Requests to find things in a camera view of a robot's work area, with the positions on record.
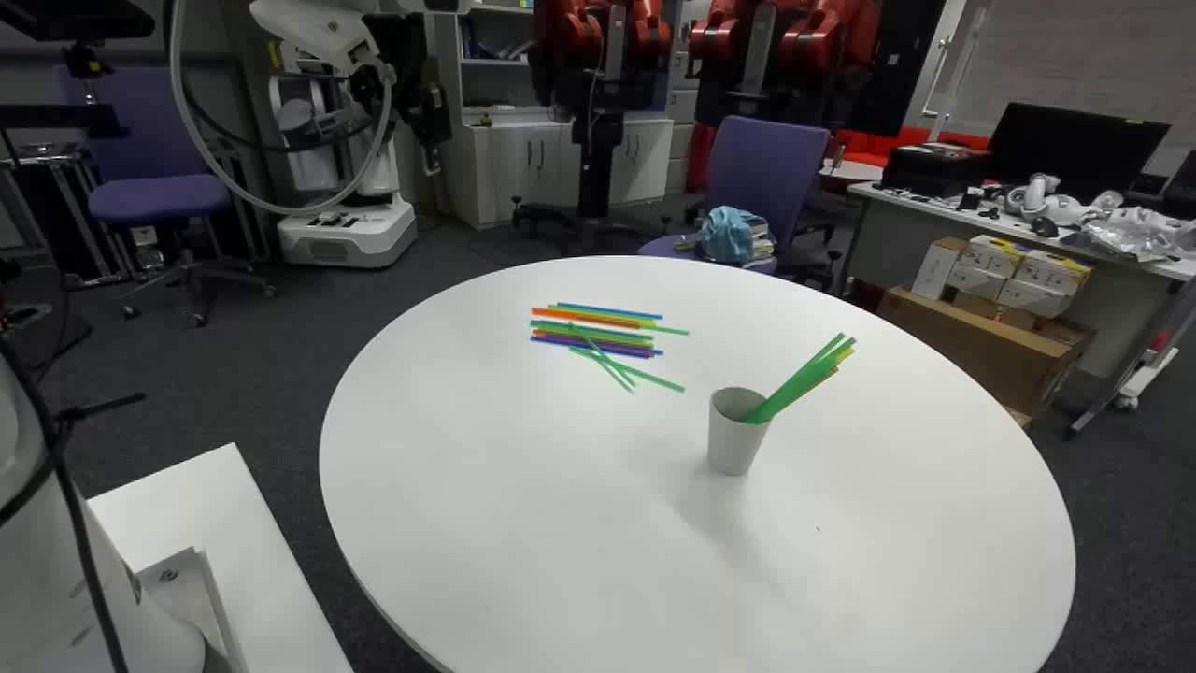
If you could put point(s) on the green plastic straw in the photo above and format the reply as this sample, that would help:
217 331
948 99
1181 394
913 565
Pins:
812 383
675 331
612 311
583 331
618 377
799 371
649 380

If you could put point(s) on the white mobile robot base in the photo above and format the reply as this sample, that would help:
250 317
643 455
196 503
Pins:
350 228

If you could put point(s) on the orange plastic straw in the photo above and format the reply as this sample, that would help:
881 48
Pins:
583 317

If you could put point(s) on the white mug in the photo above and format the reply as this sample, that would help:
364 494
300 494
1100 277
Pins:
734 448

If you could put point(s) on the yellow plastic straw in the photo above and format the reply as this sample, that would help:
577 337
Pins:
845 352

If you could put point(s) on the blue plastic bag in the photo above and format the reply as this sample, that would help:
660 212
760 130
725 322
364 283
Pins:
734 232

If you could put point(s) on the black robot stand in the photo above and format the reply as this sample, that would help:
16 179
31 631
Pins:
599 152

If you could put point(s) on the white cabinet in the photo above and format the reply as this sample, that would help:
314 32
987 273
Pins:
526 162

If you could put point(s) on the purple office chair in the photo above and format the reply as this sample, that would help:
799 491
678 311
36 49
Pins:
760 170
161 192

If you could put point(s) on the red robot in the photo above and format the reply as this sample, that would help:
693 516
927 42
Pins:
786 38
599 32

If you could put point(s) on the white desk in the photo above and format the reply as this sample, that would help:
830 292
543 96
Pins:
890 246

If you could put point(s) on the red storage bin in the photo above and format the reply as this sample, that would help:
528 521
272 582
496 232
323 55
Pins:
871 140

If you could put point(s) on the white cardboard box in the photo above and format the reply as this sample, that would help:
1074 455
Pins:
992 268
937 268
1047 285

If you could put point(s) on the black case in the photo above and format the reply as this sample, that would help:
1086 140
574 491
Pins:
937 170

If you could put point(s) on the brown cardboard box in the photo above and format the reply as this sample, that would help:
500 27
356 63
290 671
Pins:
985 357

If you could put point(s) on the white mounting platform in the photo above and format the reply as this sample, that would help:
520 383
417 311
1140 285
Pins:
224 548

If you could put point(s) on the crumpled silver bag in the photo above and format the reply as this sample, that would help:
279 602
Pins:
1135 232

